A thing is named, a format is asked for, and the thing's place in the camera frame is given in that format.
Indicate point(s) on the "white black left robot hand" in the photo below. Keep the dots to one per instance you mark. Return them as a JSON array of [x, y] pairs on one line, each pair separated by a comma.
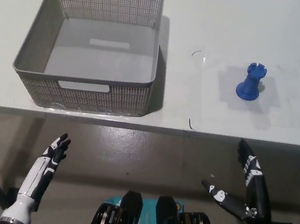
[[38, 174]]

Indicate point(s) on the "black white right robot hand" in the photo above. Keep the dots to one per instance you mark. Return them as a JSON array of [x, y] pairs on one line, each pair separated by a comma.
[[259, 198]]

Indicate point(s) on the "blue rook chess piece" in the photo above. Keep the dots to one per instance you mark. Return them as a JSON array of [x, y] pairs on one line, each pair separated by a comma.
[[250, 83]]

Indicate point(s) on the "grey perforated plastic basket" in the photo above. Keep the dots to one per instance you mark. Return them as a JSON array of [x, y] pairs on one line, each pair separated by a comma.
[[85, 100]]

